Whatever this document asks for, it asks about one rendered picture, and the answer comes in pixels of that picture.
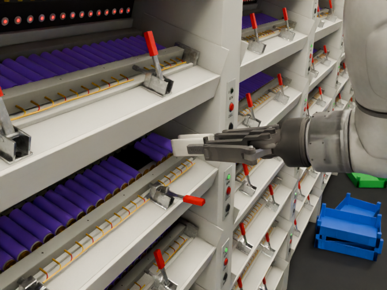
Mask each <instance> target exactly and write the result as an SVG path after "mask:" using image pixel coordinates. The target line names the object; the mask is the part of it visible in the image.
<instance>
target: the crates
mask: <svg viewBox="0 0 387 290"><path fill-rule="evenodd" d="M346 174H347V175H348V177H349V178H350V180H351V181H352V183H353V184H354V185H355V187H356V188H386V185H387V178H378V177H373V176H371V175H368V174H362V173H346ZM350 195H351V194H350V193H347V194H346V197H345V198H344V200H343V201H342V202H341V203H340V204H339V205H338V206H337V207H336V208H335V209H332V208H327V207H326V203H322V207H321V212H320V215H319V216H317V219H316V227H315V228H316V238H315V243H314V247H316V248H319V249H324V250H329V251H334V252H337V253H342V254H346V255H351V256H354V257H359V258H364V259H367V260H372V261H377V255H378V254H381V251H382V247H383V243H384V240H383V239H381V235H382V233H381V218H382V215H381V214H379V213H380V208H381V202H377V205H375V204H371V203H368V202H365V201H362V200H358V199H355V198H352V197H350Z"/></svg>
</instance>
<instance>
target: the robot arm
mask: <svg viewBox="0 0 387 290"><path fill-rule="evenodd" d="M343 41H344V53H345V58H346V65H347V71H348V76H349V79H350V82H351V84H352V88H353V91H354V96H355V109H351V110H349V109H344V110H333V111H327V112H315V113H314V114H312V116H311V118H308V117H296V118H288V119H285V121H284V122H283V124H282V127H281V129H279V124H274V125H268V126H263V127H250V128H239V129H224V130H223V131H222V133H216V134H212V133H210V134H192V135H179V136H178V139H172V140H171V145H172V150H173V155H174V156H175V157H179V156H204V158H205V161H217V162H233V163H244V164H247V165H251V166H254V165H257V159H258V158H262V159H272V158H273V157H281V158H282V159H283V162H284V164H285V165H286V166H288V167H310V166H312V168H313V169H314V170H315V171H316V172H325V173H362V174H368V175H371V176H373V177H378V178H387V0H344V9H343Z"/></svg>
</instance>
